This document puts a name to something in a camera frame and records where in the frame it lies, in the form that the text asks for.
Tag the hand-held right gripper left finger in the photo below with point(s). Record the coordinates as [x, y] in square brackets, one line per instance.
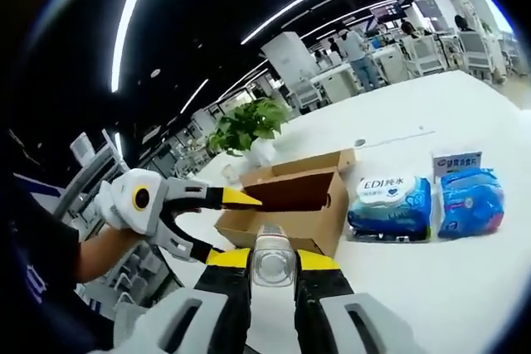
[153, 329]

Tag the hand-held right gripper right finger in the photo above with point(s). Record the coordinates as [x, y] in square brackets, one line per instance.
[332, 321]

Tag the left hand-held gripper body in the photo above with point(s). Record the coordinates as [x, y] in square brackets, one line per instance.
[120, 200]

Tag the small white box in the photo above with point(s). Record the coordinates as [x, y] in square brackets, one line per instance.
[271, 263]

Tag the brown cardboard shoe box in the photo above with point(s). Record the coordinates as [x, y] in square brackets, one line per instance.
[315, 221]

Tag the white blue soft wipes pack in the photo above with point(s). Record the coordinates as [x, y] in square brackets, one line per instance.
[390, 213]

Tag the blue soft tissue pack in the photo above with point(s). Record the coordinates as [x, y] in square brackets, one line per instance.
[469, 205]

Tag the small white blue carton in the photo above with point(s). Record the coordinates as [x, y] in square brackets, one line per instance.
[456, 163]

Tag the white metal shelf rack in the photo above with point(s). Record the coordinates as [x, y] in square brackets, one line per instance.
[108, 163]

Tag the small white printed cup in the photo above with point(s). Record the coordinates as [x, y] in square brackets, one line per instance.
[229, 171]

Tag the green potted plant white pot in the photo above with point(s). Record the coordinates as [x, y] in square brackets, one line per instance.
[249, 122]

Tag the person's navy shirt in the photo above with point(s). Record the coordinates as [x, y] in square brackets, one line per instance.
[41, 287]

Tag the long curved ceiling strip light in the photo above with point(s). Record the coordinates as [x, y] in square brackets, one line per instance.
[282, 15]

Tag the group of white office chairs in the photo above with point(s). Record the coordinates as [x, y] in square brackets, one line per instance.
[427, 55]

